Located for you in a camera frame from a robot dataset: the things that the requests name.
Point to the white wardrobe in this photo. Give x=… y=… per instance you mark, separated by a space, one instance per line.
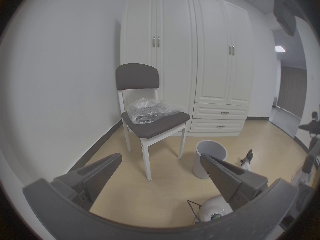
x=212 y=59

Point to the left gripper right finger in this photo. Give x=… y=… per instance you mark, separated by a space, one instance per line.
x=225 y=179

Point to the clear plastic bag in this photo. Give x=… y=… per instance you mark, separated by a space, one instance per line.
x=150 y=110

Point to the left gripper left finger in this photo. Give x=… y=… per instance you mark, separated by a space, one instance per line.
x=100 y=177

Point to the ceiling light panel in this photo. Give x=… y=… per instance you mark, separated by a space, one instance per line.
x=280 y=49

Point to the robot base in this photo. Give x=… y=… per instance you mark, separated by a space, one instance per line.
x=210 y=206

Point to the grey curtain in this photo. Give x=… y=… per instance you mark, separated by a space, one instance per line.
x=292 y=91

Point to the white chair with grey cushions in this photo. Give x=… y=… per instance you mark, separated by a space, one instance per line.
x=137 y=76

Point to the black plastic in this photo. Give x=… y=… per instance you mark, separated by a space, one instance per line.
x=248 y=156

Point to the white trash bin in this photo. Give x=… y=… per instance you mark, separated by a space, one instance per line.
x=212 y=147

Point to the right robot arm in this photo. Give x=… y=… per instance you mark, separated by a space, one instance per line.
x=308 y=164

